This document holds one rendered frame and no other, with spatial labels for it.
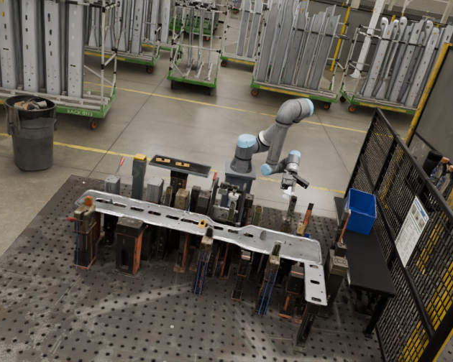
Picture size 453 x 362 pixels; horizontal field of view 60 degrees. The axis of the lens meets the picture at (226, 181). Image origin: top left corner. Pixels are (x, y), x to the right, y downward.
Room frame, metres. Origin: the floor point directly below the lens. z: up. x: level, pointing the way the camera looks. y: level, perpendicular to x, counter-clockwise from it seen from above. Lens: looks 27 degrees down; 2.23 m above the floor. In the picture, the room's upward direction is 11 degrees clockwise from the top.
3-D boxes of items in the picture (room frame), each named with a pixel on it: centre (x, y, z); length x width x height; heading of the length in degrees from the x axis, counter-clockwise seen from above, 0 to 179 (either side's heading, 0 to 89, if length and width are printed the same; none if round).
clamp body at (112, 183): (2.02, 0.66, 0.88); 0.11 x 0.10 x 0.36; 176
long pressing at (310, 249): (1.81, 0.11, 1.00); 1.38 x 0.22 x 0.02; 86
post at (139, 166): (2.18, 0.55, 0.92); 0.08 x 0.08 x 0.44; 86
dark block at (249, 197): (2.02, -0.15, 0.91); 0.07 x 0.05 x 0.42; 176
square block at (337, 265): (1.64, -0.64, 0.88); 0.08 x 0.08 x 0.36; 86
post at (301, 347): (1.40, -0.51, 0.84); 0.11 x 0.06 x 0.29; 176
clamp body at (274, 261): (1.58, -0.31, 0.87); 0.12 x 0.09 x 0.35; 176
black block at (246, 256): (1.63, -0.17, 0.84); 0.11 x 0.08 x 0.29; 176
